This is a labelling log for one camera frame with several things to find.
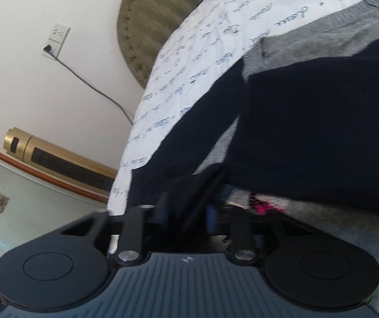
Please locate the pink and black patterned cloth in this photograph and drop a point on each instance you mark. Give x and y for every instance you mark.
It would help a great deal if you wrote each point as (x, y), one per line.
(265, 206)

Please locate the navy and grey sweater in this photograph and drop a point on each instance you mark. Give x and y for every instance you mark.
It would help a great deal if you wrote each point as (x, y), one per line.
(308, 122)

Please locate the gold tower heater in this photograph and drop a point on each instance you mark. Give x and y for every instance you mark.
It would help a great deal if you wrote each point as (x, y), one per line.
(53, 157)

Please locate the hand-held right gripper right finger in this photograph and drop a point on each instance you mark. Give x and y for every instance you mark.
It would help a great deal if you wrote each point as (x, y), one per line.
(211, 219)

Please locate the white script-printed blanket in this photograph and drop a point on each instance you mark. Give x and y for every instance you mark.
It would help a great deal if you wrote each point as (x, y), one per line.
(192, 56)

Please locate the white wall socket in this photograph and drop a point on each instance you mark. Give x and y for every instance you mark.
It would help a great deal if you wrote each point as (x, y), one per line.
(57, 38)

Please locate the olive padded headboard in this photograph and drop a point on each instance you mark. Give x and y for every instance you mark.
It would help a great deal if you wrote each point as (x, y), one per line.
(146, 16)

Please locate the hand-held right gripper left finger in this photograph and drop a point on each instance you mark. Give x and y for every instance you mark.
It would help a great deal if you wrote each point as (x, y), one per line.
(165, 212)

